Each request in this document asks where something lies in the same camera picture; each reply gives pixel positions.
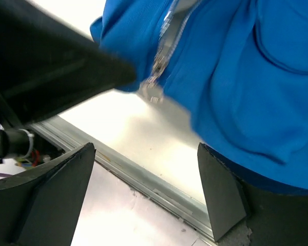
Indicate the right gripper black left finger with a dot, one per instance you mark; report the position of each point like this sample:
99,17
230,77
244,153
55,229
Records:
41,206

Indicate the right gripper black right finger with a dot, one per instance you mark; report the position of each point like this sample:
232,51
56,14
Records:
246,208

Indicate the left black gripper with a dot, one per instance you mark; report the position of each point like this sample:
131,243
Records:
47,68

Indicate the blue zip jacket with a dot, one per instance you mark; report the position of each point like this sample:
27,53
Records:
240,68

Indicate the aluminium front rail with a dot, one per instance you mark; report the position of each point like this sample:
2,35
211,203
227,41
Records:
65,135

